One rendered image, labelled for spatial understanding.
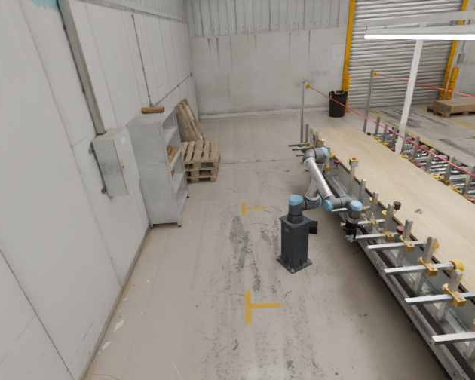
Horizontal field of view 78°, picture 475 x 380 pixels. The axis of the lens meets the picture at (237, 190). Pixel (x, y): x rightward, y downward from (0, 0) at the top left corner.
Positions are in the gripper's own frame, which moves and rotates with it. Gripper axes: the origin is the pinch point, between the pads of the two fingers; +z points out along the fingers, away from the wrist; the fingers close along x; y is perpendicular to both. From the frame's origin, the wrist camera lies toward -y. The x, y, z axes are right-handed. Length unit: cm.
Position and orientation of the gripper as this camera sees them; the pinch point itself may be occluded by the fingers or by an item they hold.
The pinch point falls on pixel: (351, 240)
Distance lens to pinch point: 268.2
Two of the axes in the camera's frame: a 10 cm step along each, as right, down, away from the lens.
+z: 0.3, 8.8, 4.7
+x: 0.5, 4.7, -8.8
